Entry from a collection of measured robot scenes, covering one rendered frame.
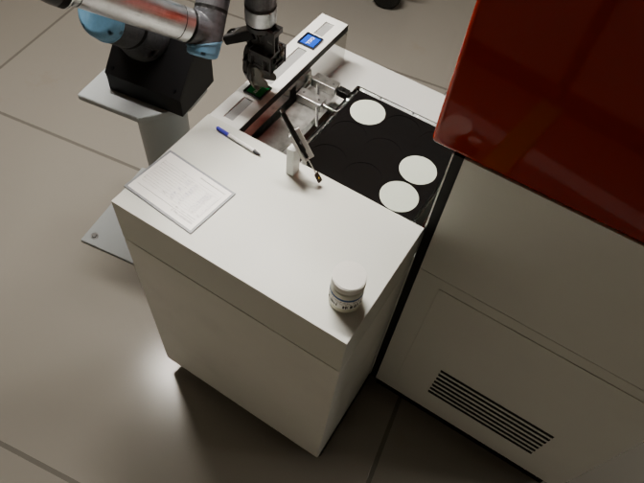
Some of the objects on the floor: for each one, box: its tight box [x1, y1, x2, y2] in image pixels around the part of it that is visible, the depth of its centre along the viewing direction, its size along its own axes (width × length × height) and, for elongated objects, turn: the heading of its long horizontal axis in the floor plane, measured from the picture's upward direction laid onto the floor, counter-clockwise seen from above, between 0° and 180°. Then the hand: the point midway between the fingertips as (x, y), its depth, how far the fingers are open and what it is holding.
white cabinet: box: [125, 238, 411, 457], centre depth 195 cm, size 64×96×82 cm, turn 145°
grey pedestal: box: [78, 69, 207, 265], centre depth 212 cm, size 51×44×82 cm
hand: (255, 83), depth 155 cm, fingers closed
